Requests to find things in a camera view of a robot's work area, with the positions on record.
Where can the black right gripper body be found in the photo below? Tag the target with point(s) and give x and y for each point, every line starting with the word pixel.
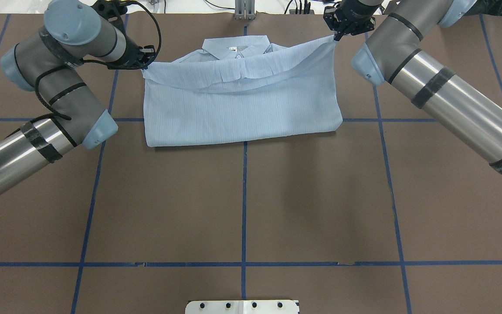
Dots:
pixel 352 16

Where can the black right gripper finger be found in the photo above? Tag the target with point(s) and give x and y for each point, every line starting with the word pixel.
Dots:
pixel 337 36

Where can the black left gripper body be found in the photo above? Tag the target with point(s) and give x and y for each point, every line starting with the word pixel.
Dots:
pixel 132 53

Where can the light blue button shirt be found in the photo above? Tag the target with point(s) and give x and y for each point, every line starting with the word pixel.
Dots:
pixel 241 89

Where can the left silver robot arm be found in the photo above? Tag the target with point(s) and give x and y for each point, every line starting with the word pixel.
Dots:
pixel 73 34

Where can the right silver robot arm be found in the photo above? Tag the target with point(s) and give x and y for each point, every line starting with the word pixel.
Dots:
pixel 392 54

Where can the aluminium frame post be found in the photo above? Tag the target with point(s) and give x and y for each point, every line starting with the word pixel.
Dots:
pixel 244 10

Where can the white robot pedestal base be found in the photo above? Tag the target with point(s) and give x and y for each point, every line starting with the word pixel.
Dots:
pixel 243 307

